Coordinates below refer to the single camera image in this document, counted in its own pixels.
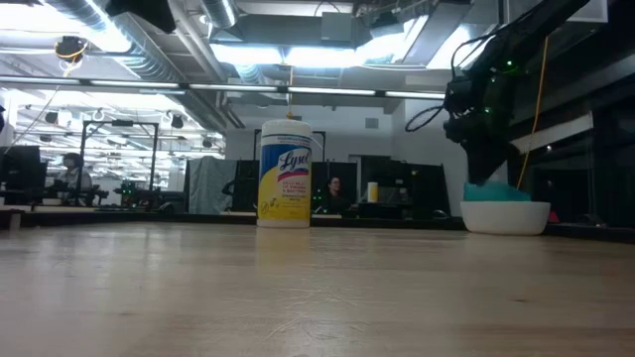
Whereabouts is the black metal rig frame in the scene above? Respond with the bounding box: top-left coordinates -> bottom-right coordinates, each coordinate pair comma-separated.
78,118 -> 161,195

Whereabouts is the large white bowl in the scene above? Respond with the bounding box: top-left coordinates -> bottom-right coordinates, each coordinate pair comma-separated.
459,199 -> 552,236

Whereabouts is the black aluminium table frame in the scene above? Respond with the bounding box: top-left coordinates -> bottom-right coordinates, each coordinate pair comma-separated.
19,210 -> 635,244

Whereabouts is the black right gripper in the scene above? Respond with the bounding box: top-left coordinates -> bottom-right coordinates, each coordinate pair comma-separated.
443,59 -> 520,185

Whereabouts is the person at desk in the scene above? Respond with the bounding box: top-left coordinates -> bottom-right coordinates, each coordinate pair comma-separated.
53,152 -> 95,207
319,176 -> 353,215

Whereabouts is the black reel with yellow cord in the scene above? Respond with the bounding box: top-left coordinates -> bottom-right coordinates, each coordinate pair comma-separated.
53,35 -> 89,63

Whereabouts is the black partition panel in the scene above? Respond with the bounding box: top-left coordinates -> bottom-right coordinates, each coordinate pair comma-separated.
359,156 -> 451,218

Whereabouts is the yellow cable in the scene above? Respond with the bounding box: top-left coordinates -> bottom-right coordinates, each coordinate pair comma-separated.
515,35 -> 550,190

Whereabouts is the light wooden block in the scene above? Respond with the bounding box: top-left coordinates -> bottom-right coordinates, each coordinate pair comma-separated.
0,205 -> 26,232

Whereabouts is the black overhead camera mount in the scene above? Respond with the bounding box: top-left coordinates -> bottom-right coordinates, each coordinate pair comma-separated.
103,0 -> 178,34

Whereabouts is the black monitor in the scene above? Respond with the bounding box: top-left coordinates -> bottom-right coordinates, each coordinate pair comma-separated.
0,145 -> 49,204

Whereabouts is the grey fabric cover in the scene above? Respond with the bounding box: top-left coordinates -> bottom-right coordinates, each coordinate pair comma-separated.
187,156 -> 238,215

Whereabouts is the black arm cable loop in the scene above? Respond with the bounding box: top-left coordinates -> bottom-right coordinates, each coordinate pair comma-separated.
404,103 -> 447,134

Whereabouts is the Lysol wipes canister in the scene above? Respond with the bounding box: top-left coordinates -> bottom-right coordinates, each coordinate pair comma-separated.
256,118 -> 314,229

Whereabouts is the long ceiling light bar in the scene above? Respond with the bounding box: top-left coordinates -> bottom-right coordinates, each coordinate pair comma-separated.
0,75 -> 447,101

